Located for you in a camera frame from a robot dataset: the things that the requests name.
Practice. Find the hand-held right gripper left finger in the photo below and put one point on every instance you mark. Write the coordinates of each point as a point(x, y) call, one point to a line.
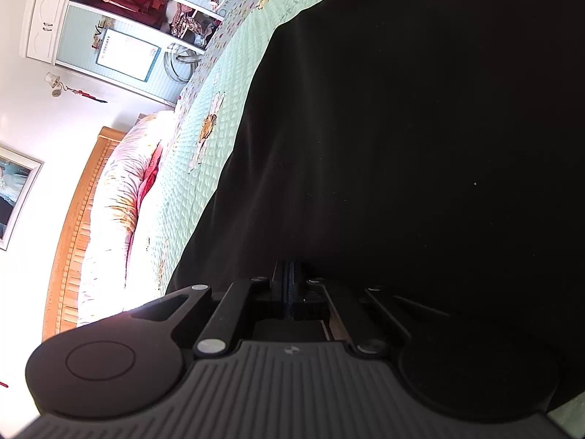
point(281, 290)

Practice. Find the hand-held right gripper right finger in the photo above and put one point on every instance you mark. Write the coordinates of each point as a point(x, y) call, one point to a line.
point(299, 290)

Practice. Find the black pants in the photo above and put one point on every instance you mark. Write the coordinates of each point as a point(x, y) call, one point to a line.
point(411, 146)

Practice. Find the floral pillow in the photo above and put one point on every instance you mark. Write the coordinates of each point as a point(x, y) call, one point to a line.
point(114, 215)

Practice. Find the wooden headboard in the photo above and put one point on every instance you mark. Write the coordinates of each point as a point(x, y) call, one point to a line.
point(73, 238)

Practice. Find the green bee-print quilted bedspread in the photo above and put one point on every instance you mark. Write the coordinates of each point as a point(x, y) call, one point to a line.
point(215, 77)

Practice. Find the silver hoops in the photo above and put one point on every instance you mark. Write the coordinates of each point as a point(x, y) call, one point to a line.
point(180, 61)

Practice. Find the patterned brown cloth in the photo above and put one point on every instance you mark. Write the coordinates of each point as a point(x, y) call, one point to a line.
point(189, 25)

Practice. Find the blue-framed poster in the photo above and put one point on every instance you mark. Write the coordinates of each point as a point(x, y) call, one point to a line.
point(128, 55)

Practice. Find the framed portrait photo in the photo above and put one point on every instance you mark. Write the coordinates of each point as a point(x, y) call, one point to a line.
point(16, 192)

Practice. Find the white sliding-door wardrobe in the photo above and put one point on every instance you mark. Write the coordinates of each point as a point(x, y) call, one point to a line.
point(45, 18)

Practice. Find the wall ornament with red tassel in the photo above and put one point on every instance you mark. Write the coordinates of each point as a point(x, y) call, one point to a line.
point(55, 83)

